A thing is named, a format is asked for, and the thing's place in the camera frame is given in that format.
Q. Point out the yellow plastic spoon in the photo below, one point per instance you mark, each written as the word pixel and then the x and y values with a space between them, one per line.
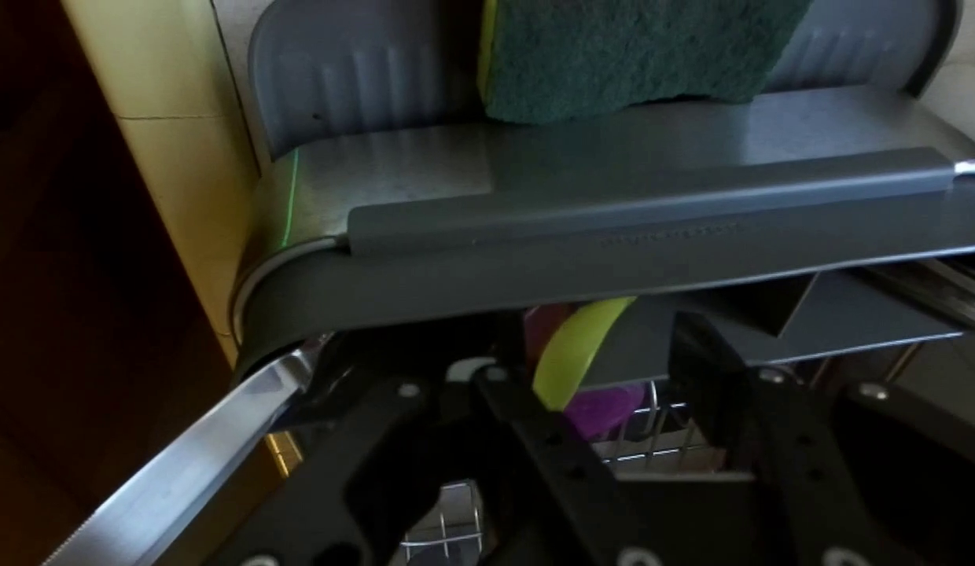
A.
pixel 575 348

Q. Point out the purple plastic utensil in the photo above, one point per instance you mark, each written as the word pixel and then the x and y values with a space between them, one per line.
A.
pixel 593 414

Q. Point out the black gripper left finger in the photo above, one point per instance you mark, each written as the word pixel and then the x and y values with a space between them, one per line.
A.
pixel 549 496

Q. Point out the grey dish drying rack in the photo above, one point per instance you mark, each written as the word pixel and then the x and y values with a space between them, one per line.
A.
pixel 396 205

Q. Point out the steel knife blade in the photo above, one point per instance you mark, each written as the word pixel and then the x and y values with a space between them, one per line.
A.
pixel 148 511

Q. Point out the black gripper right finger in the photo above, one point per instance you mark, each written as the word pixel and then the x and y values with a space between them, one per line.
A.
pixel 787 496

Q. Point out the green yellow scrub sponge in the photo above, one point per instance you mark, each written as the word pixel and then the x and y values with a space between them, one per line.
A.
pixel 556 60

